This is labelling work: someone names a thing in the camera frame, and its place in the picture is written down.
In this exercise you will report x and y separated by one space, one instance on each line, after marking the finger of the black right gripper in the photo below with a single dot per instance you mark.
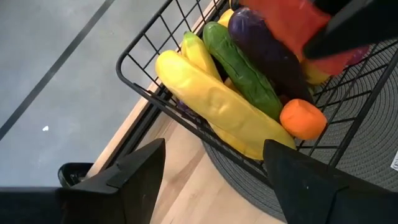
357 28

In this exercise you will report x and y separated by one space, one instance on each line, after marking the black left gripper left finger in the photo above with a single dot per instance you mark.
124 199

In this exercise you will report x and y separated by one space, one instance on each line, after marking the orange tangerine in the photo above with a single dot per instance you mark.
303 119

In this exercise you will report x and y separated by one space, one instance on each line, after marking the white paper scrap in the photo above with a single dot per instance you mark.
45 128

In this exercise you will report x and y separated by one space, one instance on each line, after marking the black clamp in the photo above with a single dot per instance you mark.
74 174

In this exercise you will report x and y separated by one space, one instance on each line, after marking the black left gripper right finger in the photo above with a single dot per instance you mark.
308 193

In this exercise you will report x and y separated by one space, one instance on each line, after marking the long purple eggplant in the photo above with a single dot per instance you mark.
267 53

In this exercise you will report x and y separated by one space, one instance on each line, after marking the green cucumber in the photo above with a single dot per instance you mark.
242 71

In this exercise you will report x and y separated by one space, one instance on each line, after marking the bright red chili pepper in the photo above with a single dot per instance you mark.
289 25

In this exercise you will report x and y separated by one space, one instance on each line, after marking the small yellow banana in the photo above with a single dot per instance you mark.
199 54

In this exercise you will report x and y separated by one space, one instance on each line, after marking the grey round woven mat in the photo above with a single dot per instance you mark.
357 137

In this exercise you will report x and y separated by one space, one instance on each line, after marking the large yellow banana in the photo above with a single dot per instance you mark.
217 102

